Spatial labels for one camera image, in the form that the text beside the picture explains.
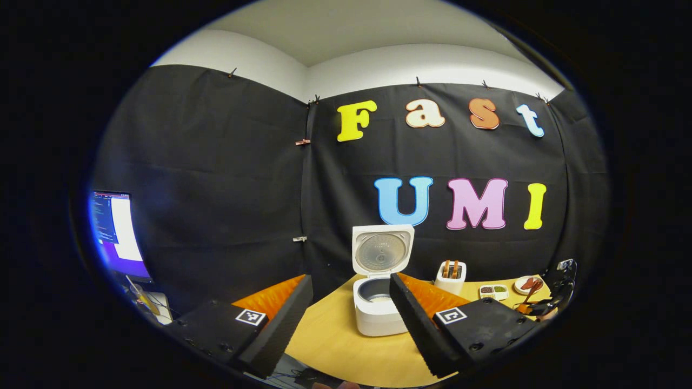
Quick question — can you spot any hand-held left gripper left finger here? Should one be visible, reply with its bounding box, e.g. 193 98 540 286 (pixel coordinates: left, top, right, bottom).
165 274 314 379

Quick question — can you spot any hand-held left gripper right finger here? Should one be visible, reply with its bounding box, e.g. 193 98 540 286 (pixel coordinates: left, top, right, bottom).
389 272 541 379

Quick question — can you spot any brown wooden spoon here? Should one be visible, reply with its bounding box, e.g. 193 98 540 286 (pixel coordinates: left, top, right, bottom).
521 280 542 307

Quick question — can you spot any white rice cooker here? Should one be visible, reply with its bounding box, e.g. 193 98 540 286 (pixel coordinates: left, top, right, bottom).
351 224 416 337

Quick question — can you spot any white round plate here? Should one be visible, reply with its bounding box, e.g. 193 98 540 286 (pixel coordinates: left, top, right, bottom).
513 276 544 296

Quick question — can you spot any white divided grain dish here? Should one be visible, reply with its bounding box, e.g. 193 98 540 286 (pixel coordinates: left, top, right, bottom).
478 284 510 301

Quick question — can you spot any white toaster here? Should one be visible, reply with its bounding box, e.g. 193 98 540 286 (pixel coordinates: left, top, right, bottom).
434 260 468 296

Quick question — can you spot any black backdrop cloth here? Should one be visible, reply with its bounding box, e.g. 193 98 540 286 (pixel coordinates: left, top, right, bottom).
92 65 611 325

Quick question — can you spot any computer monitor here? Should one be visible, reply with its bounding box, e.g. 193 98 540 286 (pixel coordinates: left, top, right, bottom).
88 190 152 283

